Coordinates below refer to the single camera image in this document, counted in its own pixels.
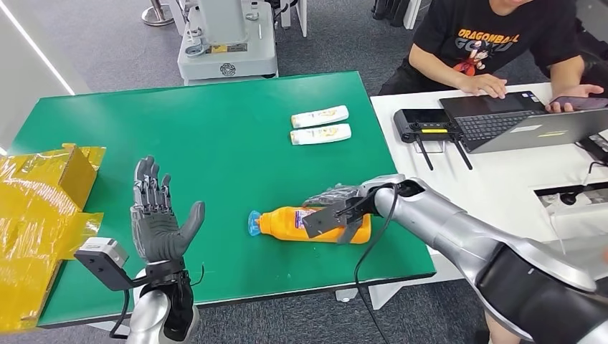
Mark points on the person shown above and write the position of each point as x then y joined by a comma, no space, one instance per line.
475,42
499,332

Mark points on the yellow taped cardboard box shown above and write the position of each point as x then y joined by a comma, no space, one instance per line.
33,228

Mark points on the person's right hand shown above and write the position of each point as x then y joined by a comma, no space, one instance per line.
484,84

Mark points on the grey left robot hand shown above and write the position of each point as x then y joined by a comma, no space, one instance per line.
154,228

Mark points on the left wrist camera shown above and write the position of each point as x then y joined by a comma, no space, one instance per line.
102,263

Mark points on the green table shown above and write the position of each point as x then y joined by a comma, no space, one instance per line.
214,142

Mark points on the black controller with antennas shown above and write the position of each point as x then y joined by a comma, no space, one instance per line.
423,124

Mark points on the metal stanchion post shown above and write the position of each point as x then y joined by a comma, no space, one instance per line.
157,14

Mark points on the dark smartphone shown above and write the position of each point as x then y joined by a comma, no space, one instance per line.
582,102

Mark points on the black device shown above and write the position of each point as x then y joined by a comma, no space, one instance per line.
594,147

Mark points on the grey laptop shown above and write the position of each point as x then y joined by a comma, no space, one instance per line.
499,123

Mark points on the black power plug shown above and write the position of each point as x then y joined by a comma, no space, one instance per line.
568,198

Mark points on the white desk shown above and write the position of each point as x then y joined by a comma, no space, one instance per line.
475,199

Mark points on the white machine base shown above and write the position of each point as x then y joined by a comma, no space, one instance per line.
228,42

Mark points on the white shampoo bottle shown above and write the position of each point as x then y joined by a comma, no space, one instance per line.
320,135
318,117

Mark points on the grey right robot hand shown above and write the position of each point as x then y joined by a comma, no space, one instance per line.
332,194

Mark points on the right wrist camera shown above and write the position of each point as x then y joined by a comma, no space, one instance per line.
323,222

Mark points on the orange bottle with label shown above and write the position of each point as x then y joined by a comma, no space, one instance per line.
285,225

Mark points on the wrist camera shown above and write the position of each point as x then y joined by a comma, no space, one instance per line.
323,222
102,263

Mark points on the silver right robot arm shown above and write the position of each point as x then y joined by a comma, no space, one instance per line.
475,247

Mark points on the person's left hand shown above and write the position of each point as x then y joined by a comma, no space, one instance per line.
577,91

